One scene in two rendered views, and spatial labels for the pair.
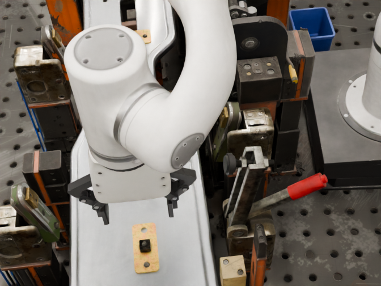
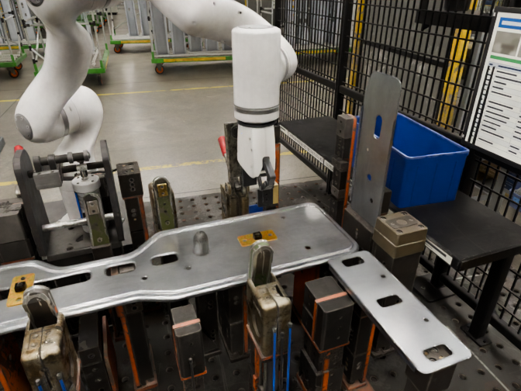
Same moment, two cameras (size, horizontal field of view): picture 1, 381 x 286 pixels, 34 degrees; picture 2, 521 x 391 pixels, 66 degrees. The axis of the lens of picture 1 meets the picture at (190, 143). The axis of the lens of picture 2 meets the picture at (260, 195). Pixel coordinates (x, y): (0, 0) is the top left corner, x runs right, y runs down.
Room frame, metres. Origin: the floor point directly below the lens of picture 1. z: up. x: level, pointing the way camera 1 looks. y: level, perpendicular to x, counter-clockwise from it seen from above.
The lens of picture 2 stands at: (0.67, 0.78, 1.51)
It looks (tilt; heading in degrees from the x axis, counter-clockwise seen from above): 29 degrees down; 253
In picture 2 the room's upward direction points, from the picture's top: straight up
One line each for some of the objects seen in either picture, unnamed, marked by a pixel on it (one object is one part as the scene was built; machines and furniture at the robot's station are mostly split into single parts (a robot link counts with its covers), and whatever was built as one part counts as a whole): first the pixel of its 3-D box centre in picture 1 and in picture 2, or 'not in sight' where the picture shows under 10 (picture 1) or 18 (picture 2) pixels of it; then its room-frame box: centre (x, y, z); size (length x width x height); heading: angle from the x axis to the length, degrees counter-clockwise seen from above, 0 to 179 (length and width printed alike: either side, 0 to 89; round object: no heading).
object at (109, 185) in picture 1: (128, 165); (257, 142); (0.46, 0.08, 1.23); 0.10 x 0.07 x 0.11; 93
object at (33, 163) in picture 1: (58, 205); (193, 375); (0.64, 0.26, 0.84); 0.11 x 0.08 x 0.29; 93
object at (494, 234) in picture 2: not in sight; (371, 167); (0.03, -0.14, 1.01); 0.90 x 0.22 x 0.03; 93
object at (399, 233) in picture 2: not in sight; (388, 287); (0.17, 0.19, 0.88); 0.08 x 0.08 x 0.36; 3
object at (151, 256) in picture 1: (145, 245); (257, 236); (0.46, 0.08, 1.01); 0.08 x 0.04 x 0.01; 3
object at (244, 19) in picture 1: (238, 83); (85, 243); (0.83, -0.10, 0.94); 0.18 x 0.13 x 0.49; 3
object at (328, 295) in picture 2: not in sight; (322, 343); (0.37, 0.26, 0.84); 0.11 x 0.10 x 0.28; 93
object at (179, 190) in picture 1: (177, 195); (247, 169); (0.46, 0.02, 1.14); 0.03 x 0.03 x 0.07; 3
